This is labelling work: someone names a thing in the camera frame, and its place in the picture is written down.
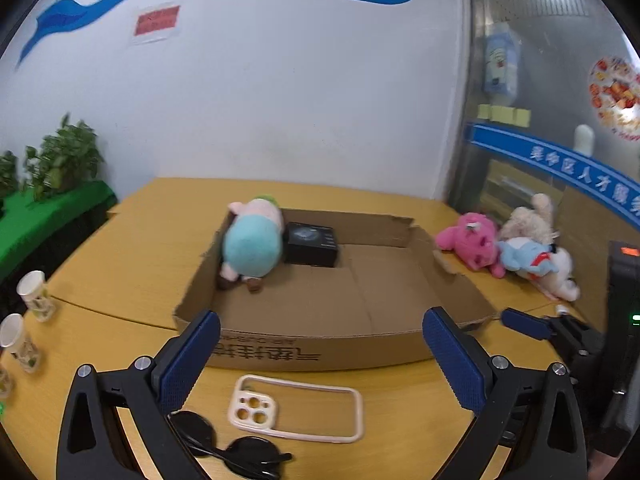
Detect black sunglasses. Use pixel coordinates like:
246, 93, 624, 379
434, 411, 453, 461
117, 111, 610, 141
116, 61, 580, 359
168, 411, 293, 480

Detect white clear phone case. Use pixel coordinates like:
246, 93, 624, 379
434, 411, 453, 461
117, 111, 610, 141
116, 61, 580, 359
227, 374, 366, 444

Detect black box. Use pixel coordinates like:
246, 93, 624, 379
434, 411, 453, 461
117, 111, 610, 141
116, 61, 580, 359
284, 222, 340, 268

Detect pig plush teal shorts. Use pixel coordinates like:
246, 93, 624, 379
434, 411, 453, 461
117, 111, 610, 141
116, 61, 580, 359
219, 195, 284, 294

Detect person right hand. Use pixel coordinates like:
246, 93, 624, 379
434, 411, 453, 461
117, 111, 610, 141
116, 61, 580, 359
588, 450, 620, 480

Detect white dog plush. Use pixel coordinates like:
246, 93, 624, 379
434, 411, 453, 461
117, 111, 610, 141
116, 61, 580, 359
536, 246, 580, 302

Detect blue elephant plush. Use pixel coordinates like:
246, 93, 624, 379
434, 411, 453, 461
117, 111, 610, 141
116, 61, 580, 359
498, 237, 558, 280

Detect beige bunny plush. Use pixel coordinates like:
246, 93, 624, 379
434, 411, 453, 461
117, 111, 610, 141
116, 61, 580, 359
499, 193, 558, 245

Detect pink bear plush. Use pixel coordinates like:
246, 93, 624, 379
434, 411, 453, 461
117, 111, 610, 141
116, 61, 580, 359
435, 212, 506, 278

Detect paper cup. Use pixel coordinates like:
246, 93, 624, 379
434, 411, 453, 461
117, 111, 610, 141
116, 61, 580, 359
0, 313, 41, 374
16, 270, 55, 322

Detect brown cardboard box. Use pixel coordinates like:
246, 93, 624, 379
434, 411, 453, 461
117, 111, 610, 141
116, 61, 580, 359
174, 209, 496, 372

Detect yellow sticky notes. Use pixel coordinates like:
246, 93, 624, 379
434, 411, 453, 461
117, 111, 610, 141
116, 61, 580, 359
476, 104, 532, 128

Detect green cloth table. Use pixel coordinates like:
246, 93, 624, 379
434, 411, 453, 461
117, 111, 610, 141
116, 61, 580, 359
0, 181, 117, 280

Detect blue cartoon tissue pack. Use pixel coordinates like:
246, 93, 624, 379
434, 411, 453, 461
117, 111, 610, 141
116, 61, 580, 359
483, 23, 521, 106

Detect green potted plant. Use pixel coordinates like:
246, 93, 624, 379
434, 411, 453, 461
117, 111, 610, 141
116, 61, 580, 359
22, 113, 104, 202

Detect red wall sign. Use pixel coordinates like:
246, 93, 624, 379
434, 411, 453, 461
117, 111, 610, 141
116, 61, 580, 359
134, 6, 180, 38

